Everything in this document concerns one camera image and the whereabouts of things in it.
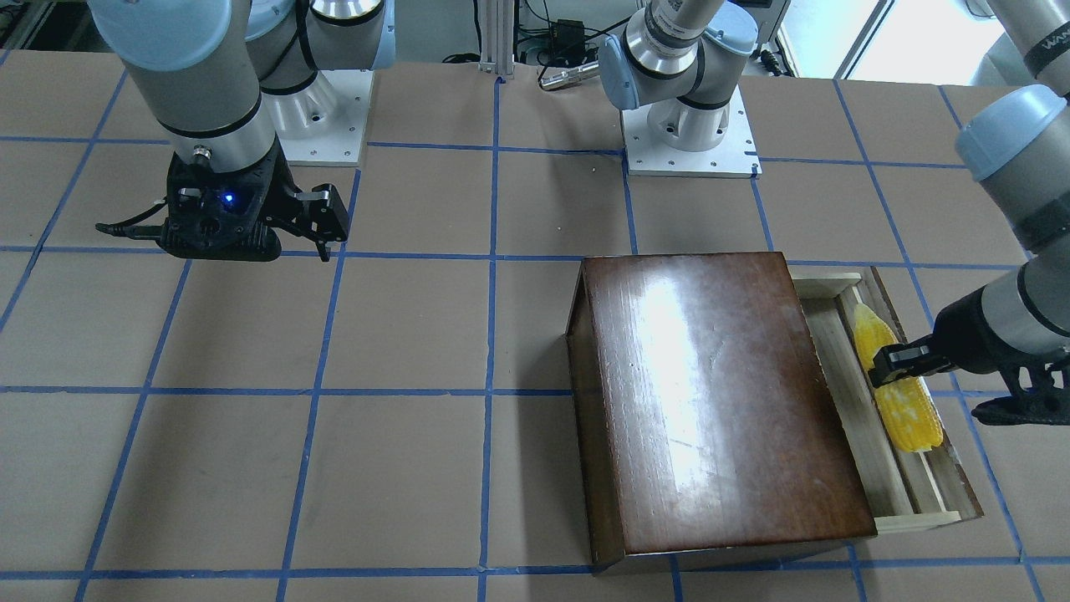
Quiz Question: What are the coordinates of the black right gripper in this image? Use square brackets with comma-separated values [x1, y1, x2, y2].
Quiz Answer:
[166, 140, 350, 263]

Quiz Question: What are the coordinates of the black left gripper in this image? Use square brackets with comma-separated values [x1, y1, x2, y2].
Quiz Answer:
[868, 288, 1025, 389]

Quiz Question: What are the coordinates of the yellow corn cob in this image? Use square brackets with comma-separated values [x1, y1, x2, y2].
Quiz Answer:
[852, 304, 945, 453]

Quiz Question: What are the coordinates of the light wooden drawer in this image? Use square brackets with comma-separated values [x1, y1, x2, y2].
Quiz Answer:
[790, 266, 985, 536]

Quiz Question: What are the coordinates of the dark brown wooden cabinet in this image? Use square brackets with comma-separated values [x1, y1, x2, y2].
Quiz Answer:
[565, 252, 878, 573]

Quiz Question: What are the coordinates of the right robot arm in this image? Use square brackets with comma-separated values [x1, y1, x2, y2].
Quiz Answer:
[89, 1, 396, 262]

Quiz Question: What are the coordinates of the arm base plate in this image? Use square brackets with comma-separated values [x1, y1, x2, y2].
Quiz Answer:
[263, 71, 375, 167]
[620, 87, 763, 177]

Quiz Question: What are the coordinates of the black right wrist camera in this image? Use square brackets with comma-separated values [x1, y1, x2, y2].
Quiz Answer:
[94, 188, 282, 263]

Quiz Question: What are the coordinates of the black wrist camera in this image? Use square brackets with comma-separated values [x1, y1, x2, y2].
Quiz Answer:
[94, 188, 282, 263]
[970, 357, 1069, 426]

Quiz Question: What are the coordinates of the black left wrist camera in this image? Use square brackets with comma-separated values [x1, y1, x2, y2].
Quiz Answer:
[970, 357, 1069, 426]

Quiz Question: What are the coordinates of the aluminium frame post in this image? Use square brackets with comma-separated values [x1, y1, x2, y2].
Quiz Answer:
[476, 0, 517, 80]

